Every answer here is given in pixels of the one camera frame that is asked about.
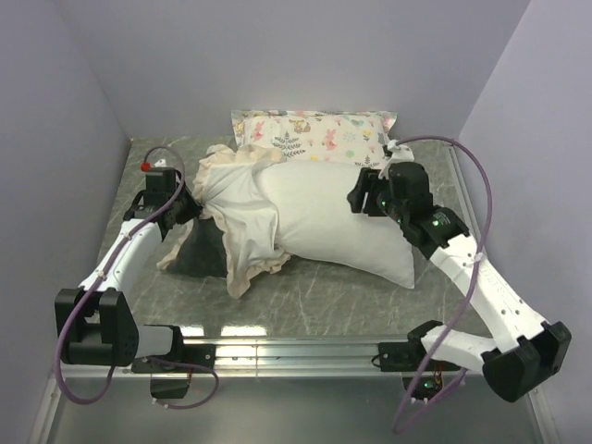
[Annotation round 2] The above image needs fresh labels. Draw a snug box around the animal print patterned pillow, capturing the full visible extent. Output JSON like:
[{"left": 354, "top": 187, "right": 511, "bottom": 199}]
[{"left": 231, "top": 110, "right": 398, "bottom": 168}]

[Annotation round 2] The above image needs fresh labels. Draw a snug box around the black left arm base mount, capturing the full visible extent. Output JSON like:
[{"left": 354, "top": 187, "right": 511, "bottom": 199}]
[{"left": 130, "top": 343, "right": 220, "bottom": 411}]

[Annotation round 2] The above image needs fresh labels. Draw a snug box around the grey quilted plush pillowcase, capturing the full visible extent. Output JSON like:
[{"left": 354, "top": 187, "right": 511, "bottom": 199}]
[{"left": 165, "top": 218, "right": 228, "bottom": 278}]

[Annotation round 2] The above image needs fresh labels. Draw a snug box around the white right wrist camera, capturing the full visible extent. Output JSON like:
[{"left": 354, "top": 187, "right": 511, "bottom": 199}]
[{"left": 378, "top": 140, "right": 414, "bottom": 179}]

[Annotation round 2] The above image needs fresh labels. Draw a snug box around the aluminium front rail frame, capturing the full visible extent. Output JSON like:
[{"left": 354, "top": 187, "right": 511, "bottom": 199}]
[{"left": 31, "top": 337, "right": 559, "bottom": 443}]

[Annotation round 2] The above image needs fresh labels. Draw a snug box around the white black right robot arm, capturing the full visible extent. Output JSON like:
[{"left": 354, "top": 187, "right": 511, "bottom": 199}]
[{"left": 347, "top": 162, "right": 572, "bottom": 402}]

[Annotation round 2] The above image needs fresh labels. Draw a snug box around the aluminium right side rail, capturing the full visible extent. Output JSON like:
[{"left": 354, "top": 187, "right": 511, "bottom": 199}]
[{"left": 441, "top": 138, "right": 512, "bottom": 334}]

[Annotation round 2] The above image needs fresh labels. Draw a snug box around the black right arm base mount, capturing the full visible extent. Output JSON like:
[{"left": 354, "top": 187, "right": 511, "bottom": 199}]
[{"left": 371, "top": 342, "right": 465, "bottom": 404}]

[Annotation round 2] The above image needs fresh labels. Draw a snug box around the plain white pillow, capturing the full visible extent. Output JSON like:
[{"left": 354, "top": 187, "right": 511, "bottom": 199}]
[{"left": 255, "top": 160, "right": 415, "bottom": 289}]

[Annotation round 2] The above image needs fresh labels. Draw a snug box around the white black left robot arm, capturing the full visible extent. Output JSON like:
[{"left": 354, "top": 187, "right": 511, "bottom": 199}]
[{"left": 55, "top": 167, "right": 201, "bottom": 372}]

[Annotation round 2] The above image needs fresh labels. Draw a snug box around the white pillow with cream ruffle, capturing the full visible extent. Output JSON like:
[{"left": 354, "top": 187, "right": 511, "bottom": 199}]
[{"left": 157, "top": 144, "right": 290, "bottom": 299}]

